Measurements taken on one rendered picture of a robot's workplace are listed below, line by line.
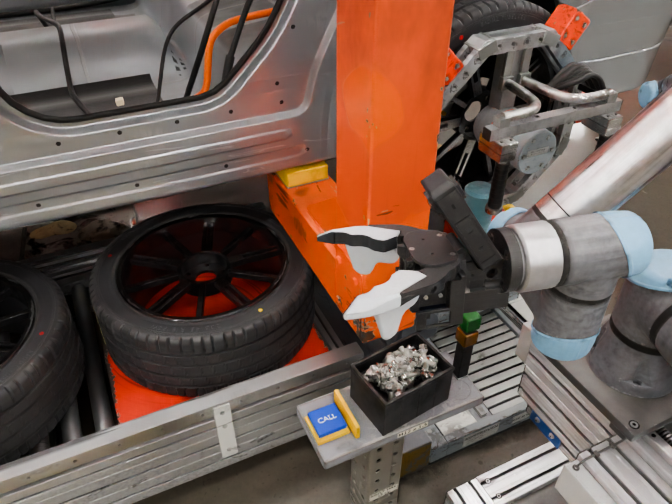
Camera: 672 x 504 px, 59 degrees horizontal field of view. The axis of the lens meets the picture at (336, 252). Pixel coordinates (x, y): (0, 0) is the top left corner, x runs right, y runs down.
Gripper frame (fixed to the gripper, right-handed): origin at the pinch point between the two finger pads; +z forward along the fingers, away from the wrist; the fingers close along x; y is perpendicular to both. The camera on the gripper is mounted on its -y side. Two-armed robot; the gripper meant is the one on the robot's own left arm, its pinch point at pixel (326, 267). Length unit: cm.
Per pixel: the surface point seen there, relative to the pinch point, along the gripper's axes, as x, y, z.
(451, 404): 46, 74, -35
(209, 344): 73, 66, 21
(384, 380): 47, 63, -19
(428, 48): 56, -8, -29
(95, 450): 55, 78, 50
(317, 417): 46, 70, -3
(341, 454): 38, 74, -7
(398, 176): 58, 18, -25
